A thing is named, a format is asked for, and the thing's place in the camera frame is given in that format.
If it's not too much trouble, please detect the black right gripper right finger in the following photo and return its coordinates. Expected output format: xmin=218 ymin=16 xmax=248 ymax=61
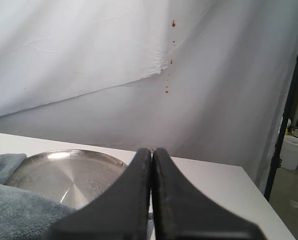
xmin=151 ymin=148 xmax=265 ymax=240

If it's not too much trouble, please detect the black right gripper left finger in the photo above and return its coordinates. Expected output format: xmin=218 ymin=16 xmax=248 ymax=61
xmin=44 ymin=148 xmax=152 ymax=240

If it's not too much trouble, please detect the grey fleece towel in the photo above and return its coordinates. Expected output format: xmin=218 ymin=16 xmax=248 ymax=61
xmin=0 ymin=153 xmax=75 ymax=240

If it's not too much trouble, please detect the round steel plate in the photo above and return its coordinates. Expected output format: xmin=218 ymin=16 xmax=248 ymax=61
xmin=6 ymin=149 xmax=127 ymax=209

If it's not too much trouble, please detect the black light stand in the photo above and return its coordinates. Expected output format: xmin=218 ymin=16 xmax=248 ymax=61
xmin=264 ymin=54 xmax=298 ymax=202

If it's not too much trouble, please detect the white bucket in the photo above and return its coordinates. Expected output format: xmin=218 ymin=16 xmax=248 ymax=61
xmin=280 ymin=135 xmax=298 ymax=171

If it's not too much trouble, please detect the white backdrop sheet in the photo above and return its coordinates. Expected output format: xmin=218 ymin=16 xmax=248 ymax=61
xmin=0 ymin=0 xmax=298 ymax=190

